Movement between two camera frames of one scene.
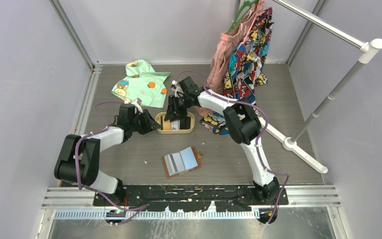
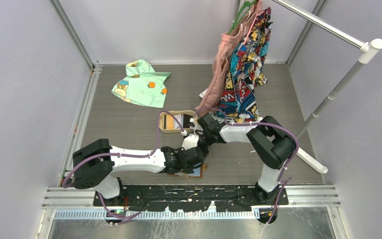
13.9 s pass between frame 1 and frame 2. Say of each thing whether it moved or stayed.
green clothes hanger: stayed
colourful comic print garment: stayed
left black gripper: moved
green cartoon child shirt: stayed
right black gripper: moved
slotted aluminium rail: stayed
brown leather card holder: moved
